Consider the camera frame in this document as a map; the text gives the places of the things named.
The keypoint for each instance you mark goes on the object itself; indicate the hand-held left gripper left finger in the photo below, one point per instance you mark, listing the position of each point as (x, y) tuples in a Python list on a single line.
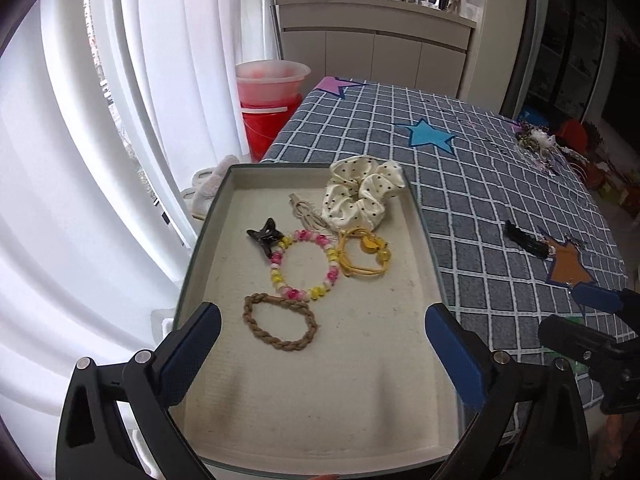
[(192, 355)]

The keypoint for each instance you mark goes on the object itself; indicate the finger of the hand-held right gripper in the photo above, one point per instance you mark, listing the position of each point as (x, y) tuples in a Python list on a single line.
[(570, 334), (597, 297)]

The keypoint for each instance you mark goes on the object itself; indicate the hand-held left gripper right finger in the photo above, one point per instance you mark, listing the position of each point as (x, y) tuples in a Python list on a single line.
[(457, 355)]

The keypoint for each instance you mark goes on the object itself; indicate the shallow grey cardboard tray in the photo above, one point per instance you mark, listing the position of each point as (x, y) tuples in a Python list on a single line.
[(350, 385)]

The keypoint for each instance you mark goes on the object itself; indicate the black hair claw clip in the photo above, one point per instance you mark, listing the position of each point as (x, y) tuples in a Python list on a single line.
[(265, 237)]

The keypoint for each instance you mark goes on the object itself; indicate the beige hair clip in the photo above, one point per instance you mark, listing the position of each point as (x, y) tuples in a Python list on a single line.
[(302, 210)]

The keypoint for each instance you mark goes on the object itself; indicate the cream polka dot scrunchie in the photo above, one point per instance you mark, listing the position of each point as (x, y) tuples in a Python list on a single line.
[(355, 195)]

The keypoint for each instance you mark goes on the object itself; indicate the pile of assorted jewelry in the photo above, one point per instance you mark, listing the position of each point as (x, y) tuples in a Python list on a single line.
[(537, 142)]

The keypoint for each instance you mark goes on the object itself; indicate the black barrette hair clip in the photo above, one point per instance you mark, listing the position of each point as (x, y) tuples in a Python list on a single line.
[(520, 235)]

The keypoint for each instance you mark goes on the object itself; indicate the white fluffy slipper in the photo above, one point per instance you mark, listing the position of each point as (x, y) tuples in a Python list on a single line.
[(217, 177), (197, 202)]

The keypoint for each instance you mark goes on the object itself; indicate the red plastic chair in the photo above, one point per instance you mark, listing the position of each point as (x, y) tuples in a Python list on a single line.
[(572, 135)]

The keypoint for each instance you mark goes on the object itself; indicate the grey checked star tablecloth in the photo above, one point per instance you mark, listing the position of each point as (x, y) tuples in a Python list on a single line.
[(475, 185)]

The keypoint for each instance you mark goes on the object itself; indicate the blue plastic stool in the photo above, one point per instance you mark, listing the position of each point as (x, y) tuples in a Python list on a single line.
[(531, 114)]

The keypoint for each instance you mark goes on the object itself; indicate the white sheer curtain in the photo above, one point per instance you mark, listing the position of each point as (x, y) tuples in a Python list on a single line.
[(100, 160)]

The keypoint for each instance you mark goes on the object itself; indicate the red plastic bucket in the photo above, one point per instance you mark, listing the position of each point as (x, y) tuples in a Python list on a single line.
[(262, 132)]

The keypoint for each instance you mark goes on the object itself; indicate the dark glass display cabinet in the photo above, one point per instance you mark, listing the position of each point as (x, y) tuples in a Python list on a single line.
[(560, 35)]

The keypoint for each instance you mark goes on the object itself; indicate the white sideboard cabinet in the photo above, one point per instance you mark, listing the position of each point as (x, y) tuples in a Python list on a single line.
[(375, 45)]

